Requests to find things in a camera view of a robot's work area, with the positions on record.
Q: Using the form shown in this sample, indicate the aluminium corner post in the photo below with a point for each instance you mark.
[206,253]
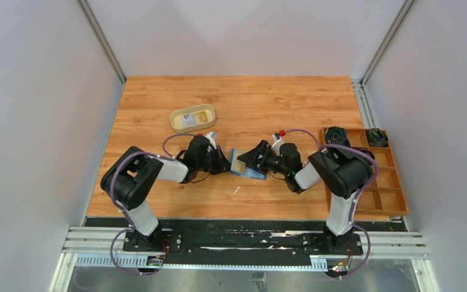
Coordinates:
[395,26]
[99,34]

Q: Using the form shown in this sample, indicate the left aluminium corner post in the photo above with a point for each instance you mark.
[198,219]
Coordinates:
[99,34]

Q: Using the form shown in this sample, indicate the right aluminium corner post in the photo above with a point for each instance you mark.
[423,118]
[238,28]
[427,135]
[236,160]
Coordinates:
[395,26]

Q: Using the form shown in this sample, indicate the beige oval tray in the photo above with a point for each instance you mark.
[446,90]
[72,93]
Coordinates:
[175,118]

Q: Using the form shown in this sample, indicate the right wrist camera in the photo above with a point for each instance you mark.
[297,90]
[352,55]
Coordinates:
[278,141]

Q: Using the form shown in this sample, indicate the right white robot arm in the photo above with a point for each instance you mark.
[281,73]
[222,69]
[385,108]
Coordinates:
[344,170]

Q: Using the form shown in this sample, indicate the card in tray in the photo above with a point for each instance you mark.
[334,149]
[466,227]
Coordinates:
[194,119]

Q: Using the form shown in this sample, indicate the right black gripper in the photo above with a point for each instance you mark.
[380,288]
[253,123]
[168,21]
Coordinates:
[252,158]

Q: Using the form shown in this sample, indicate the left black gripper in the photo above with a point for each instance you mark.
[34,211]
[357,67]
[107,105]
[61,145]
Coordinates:
[222,163]

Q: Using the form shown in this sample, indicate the wooden compartment organizer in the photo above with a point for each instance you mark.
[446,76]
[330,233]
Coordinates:
[385,196]

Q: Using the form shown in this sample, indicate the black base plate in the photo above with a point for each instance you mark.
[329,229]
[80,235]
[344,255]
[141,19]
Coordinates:
[248,243]

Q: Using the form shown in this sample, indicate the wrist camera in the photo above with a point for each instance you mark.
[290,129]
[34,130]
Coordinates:
[211,136]
[278,141]

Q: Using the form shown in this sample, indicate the aluminium rail frame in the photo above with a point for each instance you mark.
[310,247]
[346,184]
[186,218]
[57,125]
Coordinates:
[85,247]

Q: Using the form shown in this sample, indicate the blue card holder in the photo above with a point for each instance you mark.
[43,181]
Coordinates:
[249,173]

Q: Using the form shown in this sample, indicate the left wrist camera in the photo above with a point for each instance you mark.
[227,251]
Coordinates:
[211,136]

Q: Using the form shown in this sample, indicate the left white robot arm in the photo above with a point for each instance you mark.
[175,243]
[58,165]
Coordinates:
[129,180]

